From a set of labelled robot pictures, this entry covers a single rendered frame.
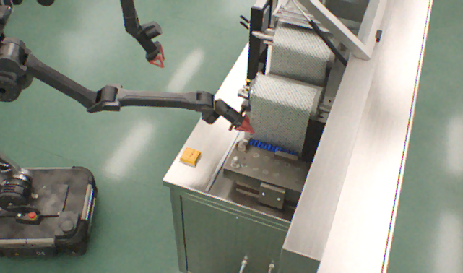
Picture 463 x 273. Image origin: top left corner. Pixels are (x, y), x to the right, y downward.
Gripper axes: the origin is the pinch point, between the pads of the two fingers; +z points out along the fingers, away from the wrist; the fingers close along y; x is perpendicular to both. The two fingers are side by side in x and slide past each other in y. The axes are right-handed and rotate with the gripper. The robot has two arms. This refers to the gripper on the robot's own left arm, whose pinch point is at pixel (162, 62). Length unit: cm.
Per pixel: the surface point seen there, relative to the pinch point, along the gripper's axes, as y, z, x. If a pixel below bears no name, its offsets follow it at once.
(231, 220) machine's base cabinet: -74, 40, -14
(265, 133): -53, 19, -42
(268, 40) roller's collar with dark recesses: -23, -2, -56
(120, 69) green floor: 126, 66, 95
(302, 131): -59, 20, -57
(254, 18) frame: -15, -9, -54
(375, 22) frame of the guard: -61, -18, -97
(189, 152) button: -49, 18, -6
